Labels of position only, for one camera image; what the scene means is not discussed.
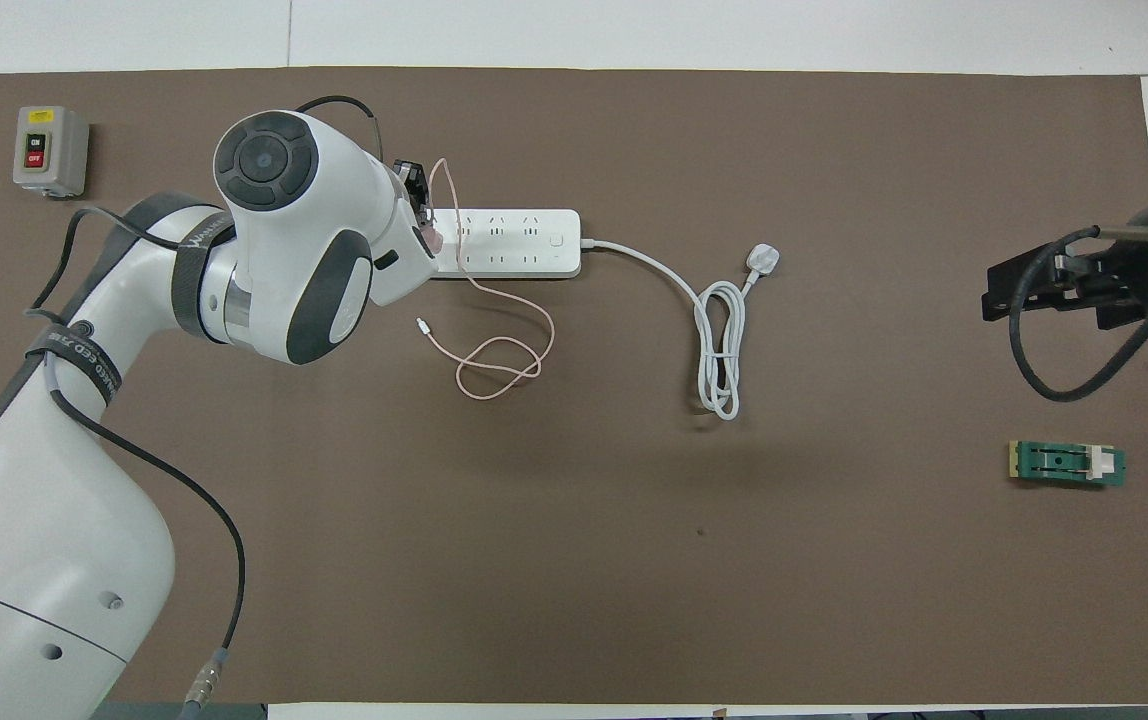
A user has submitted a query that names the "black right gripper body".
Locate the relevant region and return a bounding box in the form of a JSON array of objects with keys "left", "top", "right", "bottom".
[{"left": 1059, "top": 240, "right": 1148, "bottom": 329}]

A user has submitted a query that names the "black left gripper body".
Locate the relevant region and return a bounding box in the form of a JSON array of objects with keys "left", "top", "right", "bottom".
[{"left": 394, "top": 158, "right": 433, "bottom": 233}]

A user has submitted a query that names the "pink charging cable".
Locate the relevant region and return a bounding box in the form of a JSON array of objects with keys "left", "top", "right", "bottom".
[{"left": 415, "top": 158, "right": 557, "bottom": 401}]

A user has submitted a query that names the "white power strip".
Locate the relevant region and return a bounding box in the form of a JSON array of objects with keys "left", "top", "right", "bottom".
[{"left": 429, "top": 208, "right": 582, "bottom": 280}]

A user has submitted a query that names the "brown table mat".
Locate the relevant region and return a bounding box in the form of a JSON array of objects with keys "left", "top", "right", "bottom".
[{"left": 0, "top": 67, "right": 1148, "bottom": 704}]

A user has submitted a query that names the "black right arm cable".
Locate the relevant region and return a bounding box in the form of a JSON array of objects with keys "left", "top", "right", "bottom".
[{"left": 1009, "top": 226, "right": 1148, "bottom": 403}]

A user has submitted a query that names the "green knife switch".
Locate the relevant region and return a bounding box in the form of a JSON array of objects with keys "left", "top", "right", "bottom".
[{"left": 1009, "top": 440, "right": 1128, "bottom": 490}]

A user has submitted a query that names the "white power cord with plug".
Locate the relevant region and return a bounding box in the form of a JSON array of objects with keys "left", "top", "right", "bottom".
[{"left": 579, "top": 238, "right": 783, "bottom": 421}]

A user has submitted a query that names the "grey on-off switch box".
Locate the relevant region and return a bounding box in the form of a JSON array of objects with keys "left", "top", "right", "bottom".
[{"left": 13, "top": 106, "right": 91, "bottom": 199}]

